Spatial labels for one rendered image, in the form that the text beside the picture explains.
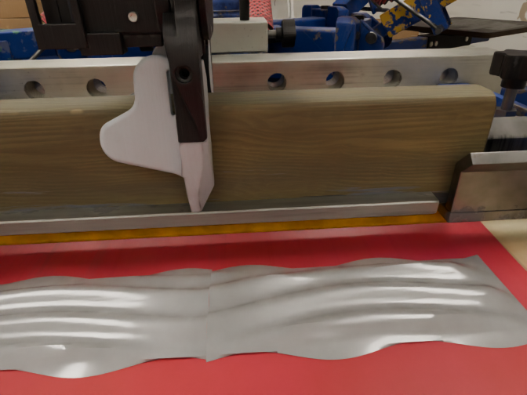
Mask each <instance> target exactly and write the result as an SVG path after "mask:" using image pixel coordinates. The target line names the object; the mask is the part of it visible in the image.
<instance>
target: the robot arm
mask: <svg viewBox="0 0 527 395"><path fill-rule="evenodd" d="M25 2H26V6H27V11H28V13H29V17H30V19H31V24H32V27H33V31H34V33H35V38H36V42H37V44H38V49H79V51H81V54H82V56H102V55H123V54H125V53H127V52H128V49H127V48H128V47H155V48H154V51H153V53H152V55H150V56H146V57H144V58H143V59H142V60H141V61H140V62H139V63H138V64H137V65H136V67H135V70H134V73H133V84H134V93H132V94H131V95H130V96H132V95H135V101H134V104H133V106H132V108H131V109H130V110H128V111H126V112H125V113H124V114H121V115H119V116H117V117H116V118H114V119H112V120H110V121H109V122H107V123H106V124H104V125H103V127H102V128H101V130H100V145H101V147H102V149H103V151H104V153H105V154H106V155H107V156H108V157H109V158H110V159H112V160H114V161H117V162H121V163H124V164H128V165H135V166H140V167H144V168H148V169H155V170H159V171H163V172H170V173H174V174H177V175H179V176H182V177H183V178H184V182H185V187H186V192H187V198H188V201H189V205H190V208H191V212H200V211H201V210H202V209H203V207H204V205H205V203H206V201H207V199H208V197H209V195H210V193H211V191H212V189H213V187H214V173H213V155H212V142H211V135H210V126H209V98H208V92H214V87H213V64H212V53H211V41H210V40H211V37H212V35H213V0H41V3H42V8H43V11H44V14H45V20H46V24H43V23H42V20H41V17H40V14H39V11H38V6H37V2H36V0H25ZM163 39H164V41H163ZM171 94H173V101H174V108H175V114H174V113H173V108H172V100H171Z"/></svg>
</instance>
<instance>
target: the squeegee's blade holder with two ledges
mask: <svg viewBox="0 0 527 395"><path fill-rule="evenodd" d="M438 204H439V200H438V199H437V198H436V197H435V196H434V194H433V193H432V192H431V191H429V192H412V193H396V194H363V195H347V196H329V197H297V198H280V199H263V200H247V201H214V202H206V203H205V205H204V207H203V209H202V210H201V211H200V212H191V208H190V205H189V203H181V204H164V205H132V206H115V207H99V208H66V209H49V210H32V211H15V212H0V236H9V235H25V234H54V233H70V232H86V231H102V230H132V229H148V228H164V227H179V226H210V225H226V224H241V223H272V222H288V221H303V220H319V219H350V218H365V217H381V216H411V215H426V214H435V213H436V212H437V210H438Z"/></svg>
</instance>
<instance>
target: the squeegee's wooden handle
mask: <svg viewBox="0 0 527 395"><path fill-rule="evenodd" d="M208 98H209V126H210V135H211V142H212V155H213V173H214V187H213V189H212V191H211V193H210V195H209V197H208V199H207V201H206V202H214V201H247V200H263V199H280V198H312V197H329V196H347V195H363V194H396V193H412V192H429V191H431V192H432V193H433V194H434V196H435V197H436V198H437V199H438V200H439V203H446V202H447V198H448V195H449V189H450V186H451V182H452V177H453V173H454V169H455V166H456V163H457V162H458V161H459V160H461V159H462V158H464V157H465V156H467V155H468V154H469V153H480V152H484V150H485V145H486V143H487V139H488V137H489V131H490V129H491V125H492V120H493V117H494V114H495V111H496V96H495V94H494V92H493V91H492V90H490V89H487V88H485V87H483V86H480V85H478V84H468V85H420V86H396V87H372V88H348V89H301V90H276V91H252V92H208ZM134 101H135V95H132V96H84V97H60V98H36V99H12V100H0V212H15V211H32V210H49V209H66V208H99V207H115V206H132V205H164V204H181V203H189V201H188V198H187V192H186V187H185V182H184V178H183V177H182V176H179V175H177V174H174V173H170V172H163V171H159V170H155V169H148V168H144V167H140V166H135V165H128V164H124V163H121V162H117V161H114V160H112V159H110V158H109V157H108V156H107V155H106V154H105V153H104V151H103V149H102V147H101V145H100V130H101V128H102V127H103V125H104V124H106V123H107V122H109V121H110V120H112V119H114V118H116V117H117V116H119V115H121V114H124V113H125V112H126V111H128V110H130V109H131V108H132V106H133V104H134Z"/></svg>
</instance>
